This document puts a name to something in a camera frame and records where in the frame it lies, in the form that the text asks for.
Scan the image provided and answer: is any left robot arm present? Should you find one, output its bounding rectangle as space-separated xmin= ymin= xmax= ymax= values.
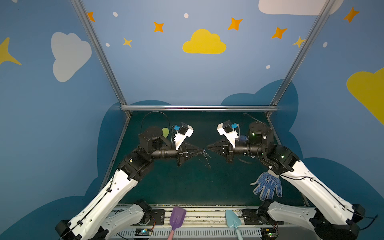
xmin=55 ymin=123 xmax=203 ymax=240

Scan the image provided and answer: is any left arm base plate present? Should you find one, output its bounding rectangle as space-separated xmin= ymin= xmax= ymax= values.
xmin=134 ymin=209 xmax=166 ymax=226

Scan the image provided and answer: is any front aluminium rail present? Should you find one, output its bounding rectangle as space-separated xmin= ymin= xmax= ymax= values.
xmin=73 ymin=204 xmax=334 ymax=240

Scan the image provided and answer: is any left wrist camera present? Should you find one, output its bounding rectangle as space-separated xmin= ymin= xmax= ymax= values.
xmin=173 ymin=123 xmax=194 ymax=150

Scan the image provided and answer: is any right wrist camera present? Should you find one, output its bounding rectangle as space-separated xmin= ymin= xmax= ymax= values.
xmin=217 ymin=121 xmax=240 ymax=147

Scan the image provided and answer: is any near blue dotted glove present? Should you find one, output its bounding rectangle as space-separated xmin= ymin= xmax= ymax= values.
xmin=250 ymin=171 xmax=283 ymax=201

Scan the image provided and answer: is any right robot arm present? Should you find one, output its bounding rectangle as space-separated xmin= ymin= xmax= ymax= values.
xmin=208 ymin=121 xmax=365 ymax=240

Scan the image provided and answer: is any purple toy shovel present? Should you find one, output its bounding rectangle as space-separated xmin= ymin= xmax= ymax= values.
xmin=167 ymin=207 xmax=187 ymax=240

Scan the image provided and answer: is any aluminium frame right post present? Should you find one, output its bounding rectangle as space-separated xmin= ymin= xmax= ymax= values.
xmin=270 ymin=0 xmax=337 ymax=111

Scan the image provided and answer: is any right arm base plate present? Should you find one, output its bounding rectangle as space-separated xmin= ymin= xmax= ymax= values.
xmin=240 ymin=209 xmax=285 ymax=225

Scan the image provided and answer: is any aluminium frame rear bar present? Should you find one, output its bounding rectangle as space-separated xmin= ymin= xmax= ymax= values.
xmin=121 ymin=105 xmax=278 ymax=112

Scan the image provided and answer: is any aluminium frame left post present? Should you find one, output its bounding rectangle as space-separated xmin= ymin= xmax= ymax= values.
xmin=71 ymin=0 xmax=127 ymax=106

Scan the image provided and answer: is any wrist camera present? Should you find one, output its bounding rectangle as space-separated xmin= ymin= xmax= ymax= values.
xmin=173 ymin=123 xmax=194 ymax=150
xmin=217 ymin=121 xmax=240 ymax=147

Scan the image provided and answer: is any teal toy shovel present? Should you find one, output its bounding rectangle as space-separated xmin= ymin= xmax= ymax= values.
xmin=225 ymin=210 xmax=244 ymax=240

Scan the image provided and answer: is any aluminium frame post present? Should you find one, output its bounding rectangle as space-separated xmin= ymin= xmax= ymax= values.
xmin=71 ymin=0 xmax=127 ymax=106
xmin=270 ymin=0 xmax=337 ymax=111

